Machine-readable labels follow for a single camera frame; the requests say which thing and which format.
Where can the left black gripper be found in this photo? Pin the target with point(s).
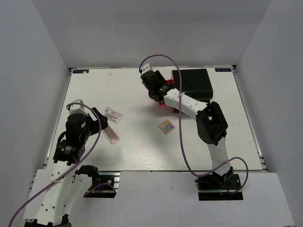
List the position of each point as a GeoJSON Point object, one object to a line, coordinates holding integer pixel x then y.
{"type": "Point", "coordinates": [95, 123]}

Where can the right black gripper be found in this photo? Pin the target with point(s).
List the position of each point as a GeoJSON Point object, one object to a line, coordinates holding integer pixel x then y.
{"type": "Point", "coordinates": [160, 77]}

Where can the pink drawer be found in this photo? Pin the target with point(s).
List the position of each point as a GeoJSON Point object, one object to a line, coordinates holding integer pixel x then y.
{"type": "Point", "coordinates": [164, 92]}

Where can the black drawer organizer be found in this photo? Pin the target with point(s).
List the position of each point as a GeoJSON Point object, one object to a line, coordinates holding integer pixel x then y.
{"type": "Point", "coordinates": [197, 85]}

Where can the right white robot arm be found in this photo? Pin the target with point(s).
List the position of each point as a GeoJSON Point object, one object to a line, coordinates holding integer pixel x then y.
{"type": "Point", "coordinates": [211, 123]}

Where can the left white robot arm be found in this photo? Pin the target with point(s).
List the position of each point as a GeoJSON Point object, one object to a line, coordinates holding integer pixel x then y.
{"type": "Point", "coordinates": [69, 179]}

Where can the clear labelled makeup case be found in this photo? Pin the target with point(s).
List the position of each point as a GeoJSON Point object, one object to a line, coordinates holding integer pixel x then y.
{"type": "Point", "coordinates": [112, 115]}

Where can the pink nude eyeshadow palette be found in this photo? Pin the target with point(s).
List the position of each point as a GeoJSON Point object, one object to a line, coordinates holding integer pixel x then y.
{"type": "Point", "coordinates": [111, 136]}

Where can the colourful eyeshadow palette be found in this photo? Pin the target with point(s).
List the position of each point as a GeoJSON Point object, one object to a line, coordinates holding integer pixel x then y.
{"type": "Point", "coordinates": [166, 126]}

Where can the blue label sticker right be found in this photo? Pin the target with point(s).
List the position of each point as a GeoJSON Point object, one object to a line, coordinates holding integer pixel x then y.
{"type": "Point", "coordinates": [223, 69]}

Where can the blue label sticker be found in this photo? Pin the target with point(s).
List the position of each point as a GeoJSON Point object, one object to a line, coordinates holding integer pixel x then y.
{"type": "Point", "coordinates": [80, 71]}
{"type": "Point", "coordinates": [223, 69]}

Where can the blue label sticker left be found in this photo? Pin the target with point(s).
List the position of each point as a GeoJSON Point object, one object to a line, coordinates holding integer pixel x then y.
{"type": "Point", "coordinates": [80, 71]}

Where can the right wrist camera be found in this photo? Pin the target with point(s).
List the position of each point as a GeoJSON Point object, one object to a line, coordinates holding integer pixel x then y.
{"type": "Point", "coordinates": [145, 68]}

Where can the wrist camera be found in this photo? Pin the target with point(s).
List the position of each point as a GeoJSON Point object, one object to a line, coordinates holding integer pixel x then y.
{"type": "Point", "coordinates": [77, 108]}
{"type": "Point", "coordinates": [145, 68]}

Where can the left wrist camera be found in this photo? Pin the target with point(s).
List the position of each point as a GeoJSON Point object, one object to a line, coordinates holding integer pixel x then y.
{"type": "Point", "coordinates": [77, 108]}

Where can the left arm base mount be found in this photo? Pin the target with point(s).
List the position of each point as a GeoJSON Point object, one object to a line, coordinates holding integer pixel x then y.
{"type": "Point", "coordinates": [100, 184]}

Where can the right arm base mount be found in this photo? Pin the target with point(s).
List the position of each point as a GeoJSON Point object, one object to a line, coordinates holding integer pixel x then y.
{"type": "Point", "coordinates": [210, 190]}

